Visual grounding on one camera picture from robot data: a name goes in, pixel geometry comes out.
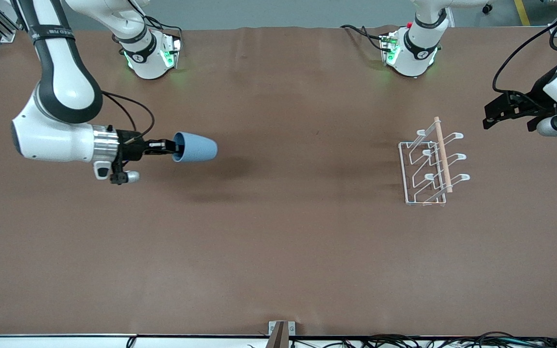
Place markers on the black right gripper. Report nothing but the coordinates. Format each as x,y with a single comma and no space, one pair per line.
131,149

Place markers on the black chair caster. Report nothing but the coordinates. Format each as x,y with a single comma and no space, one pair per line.
488,7

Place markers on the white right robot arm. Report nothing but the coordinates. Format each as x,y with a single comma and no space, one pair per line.
61,72

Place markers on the metal bracket plate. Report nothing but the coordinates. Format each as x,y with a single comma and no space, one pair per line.
292,327

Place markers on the brown table cover sheet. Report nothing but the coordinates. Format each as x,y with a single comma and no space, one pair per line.
278,241

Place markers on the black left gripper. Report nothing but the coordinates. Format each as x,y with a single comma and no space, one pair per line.
538,98

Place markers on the dark upright post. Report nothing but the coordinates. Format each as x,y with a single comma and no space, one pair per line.
278,338

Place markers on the blue plastic cup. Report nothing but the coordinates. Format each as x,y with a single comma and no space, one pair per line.
198,147

